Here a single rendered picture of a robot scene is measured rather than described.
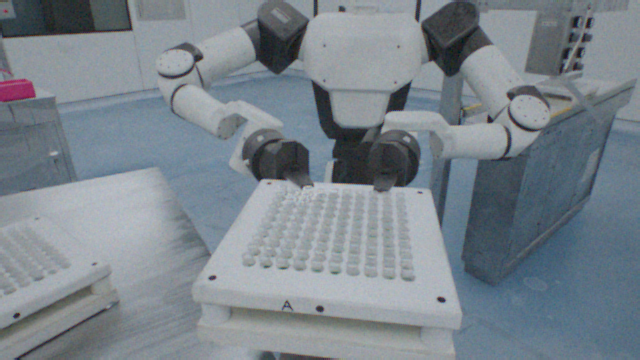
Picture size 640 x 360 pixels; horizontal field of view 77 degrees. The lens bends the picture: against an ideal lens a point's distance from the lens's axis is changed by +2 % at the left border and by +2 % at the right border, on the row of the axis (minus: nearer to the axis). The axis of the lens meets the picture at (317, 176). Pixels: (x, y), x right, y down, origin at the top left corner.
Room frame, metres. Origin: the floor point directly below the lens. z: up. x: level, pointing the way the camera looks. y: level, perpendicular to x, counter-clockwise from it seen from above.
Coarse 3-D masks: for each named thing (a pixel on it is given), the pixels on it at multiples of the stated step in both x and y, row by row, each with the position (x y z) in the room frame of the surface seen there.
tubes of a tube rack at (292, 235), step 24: (288, 192) 0.47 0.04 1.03; (288, 216) 0.41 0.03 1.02; (312, 216) 0.42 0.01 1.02; (360, 216) 0.41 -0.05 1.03; (384, 216) 0.41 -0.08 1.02; (288, 240) 0.37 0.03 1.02; (312, 240) 0.37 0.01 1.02; (336, 240) 0.36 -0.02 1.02; (360, 240) 0.37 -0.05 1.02; (384, 240) 0.36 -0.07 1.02
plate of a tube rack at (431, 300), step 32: (256, 192) 0.49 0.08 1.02; (352, 192) 0.49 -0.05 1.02; (416, 192) 0.49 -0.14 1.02; (256, 224) 0.41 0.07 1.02; (288, 224) 0.41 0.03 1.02; (320, 224) 0.41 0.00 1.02; (416, 224) 0.41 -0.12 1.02; (224, 256) 0.34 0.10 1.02; (256, 256) 0.34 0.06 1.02; (416, 256) 0.34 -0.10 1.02; (192, 288) 0.30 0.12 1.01; (224, 288) 0.30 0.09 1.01; (256, 288) 0.29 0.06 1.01; (288, 288) 0.29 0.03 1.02; (320, 288) 0.29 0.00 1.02; (352, 288) 0.29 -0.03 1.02; (384, 288) 0.29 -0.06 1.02; (416, 288) 0.29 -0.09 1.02; (448, 288) 0.29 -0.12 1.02; (384, 320) 0.27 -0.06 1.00; (416, 320) 0.27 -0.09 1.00; (448, 320) 0.26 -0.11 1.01
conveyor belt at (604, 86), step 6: (582, 78) 2.45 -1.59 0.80; (588, 84) 2.28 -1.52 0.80; (594, 84) 2.27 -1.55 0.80; (600, 84) 2.27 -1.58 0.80; (606, 84) 2.27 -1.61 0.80; (612, 84) 2.27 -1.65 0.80; (618, 84) 2.28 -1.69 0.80; (600, 90) 2.11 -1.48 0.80; (606, 90) 2.12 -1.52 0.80; (552, 108) 1.75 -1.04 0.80; (558, 108) 1.75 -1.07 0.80; (564, 108) 1.75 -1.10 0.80; (480, 114) 1.65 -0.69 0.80; (486, 114) 1.65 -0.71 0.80; (552, 114) 1.66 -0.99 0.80; (468, 120) 1.58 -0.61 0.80; (474, 120) 1.57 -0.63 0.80; (480, 120) 1.56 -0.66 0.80; (486, 120) 1.56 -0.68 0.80
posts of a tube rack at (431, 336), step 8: (208, 304) 0.30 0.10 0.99; (216, 304) 0.30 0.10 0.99; (208, 312) 0.30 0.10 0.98; (216, 312) 0.30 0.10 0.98; (224, 312) 0.30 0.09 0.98; (208, 320) 0.30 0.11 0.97; (216, 320) 0.30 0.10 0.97; (224, 320) 0.30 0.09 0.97; (424, 328) 0.28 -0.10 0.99; (432, 328) 0.27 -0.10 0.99; (440, 328) 0.27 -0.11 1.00; (424, 336) 0.27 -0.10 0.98; (432, 336) 0.27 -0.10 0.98; (440, 336) 0.27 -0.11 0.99; (448, 336) 0.27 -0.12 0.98; (432, 344) 0.27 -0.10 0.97; (440, 344) 0.27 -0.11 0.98; (448, 344) 0.27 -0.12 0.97
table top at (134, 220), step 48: (48, 192) 0.87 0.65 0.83; (96, 192) 0.87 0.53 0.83; (144, 192) 0.87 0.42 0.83; (96, 240) 0.66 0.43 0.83; (144, 240) 0.66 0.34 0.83; (192, 240) 0.66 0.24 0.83; (144, 288) 0.52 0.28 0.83; (96, 336) 0.42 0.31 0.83; (144, 336) 0.42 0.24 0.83; (192, 336) 0.42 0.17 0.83
